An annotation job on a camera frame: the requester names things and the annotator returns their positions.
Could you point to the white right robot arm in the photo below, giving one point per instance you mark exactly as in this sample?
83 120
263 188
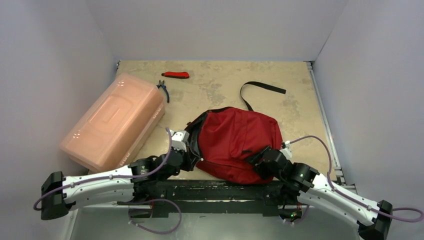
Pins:
304 184

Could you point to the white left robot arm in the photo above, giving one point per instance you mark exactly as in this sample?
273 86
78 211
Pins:
61 194

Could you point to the pink translucent plastic storage box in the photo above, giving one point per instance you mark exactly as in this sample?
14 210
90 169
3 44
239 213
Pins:
112 132

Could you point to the blue handled pliers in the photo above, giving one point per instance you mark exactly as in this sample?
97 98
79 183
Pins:
161 85

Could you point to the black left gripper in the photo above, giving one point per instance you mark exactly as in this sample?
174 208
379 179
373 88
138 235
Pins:
190 160

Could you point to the red utility knife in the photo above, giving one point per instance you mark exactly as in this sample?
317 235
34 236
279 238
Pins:
176 75

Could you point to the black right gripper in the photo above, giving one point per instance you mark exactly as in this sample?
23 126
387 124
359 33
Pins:
259 159

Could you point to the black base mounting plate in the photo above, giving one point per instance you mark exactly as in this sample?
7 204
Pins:
206 197

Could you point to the red student backpack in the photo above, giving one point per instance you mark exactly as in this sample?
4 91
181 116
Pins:
223 141

